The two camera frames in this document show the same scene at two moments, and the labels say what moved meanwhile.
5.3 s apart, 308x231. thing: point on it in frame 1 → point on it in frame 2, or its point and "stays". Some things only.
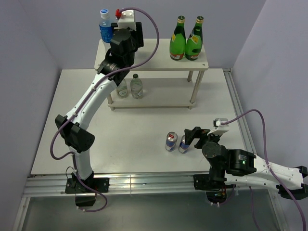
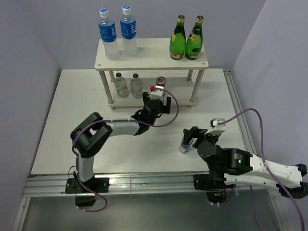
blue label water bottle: [105, 26] stays
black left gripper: [137, 34] → [145, 97]
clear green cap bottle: [136, 86] stays
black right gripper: [199, 133] stays
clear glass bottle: [121, 89] stays
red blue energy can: [171, 139] → [161, 81]
